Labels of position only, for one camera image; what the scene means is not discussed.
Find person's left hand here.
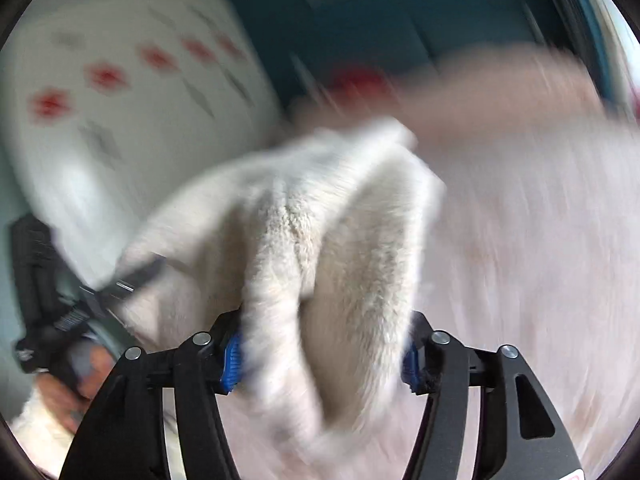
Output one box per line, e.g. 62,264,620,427
36,341,122,435

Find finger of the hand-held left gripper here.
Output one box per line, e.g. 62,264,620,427
94,254,170,307

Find peach pink blanket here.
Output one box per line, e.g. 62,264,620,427
287,42,618,143

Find red cloth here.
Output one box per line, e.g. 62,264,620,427
327,64,398,103

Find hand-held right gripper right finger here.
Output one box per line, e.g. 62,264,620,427
401,311,585,480

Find white panel with red marks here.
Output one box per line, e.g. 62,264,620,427
7,0,283,286

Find teal cabinet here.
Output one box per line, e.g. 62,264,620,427
217,0,606,128

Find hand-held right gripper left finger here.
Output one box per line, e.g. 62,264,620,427
59,309,245,480

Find person's left forearm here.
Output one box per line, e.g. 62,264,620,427
9,387,81,478

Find pale pink bed sheet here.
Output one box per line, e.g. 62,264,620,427
115,105,640,480

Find cream fleece garment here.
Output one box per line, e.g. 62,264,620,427
117,116,448,461

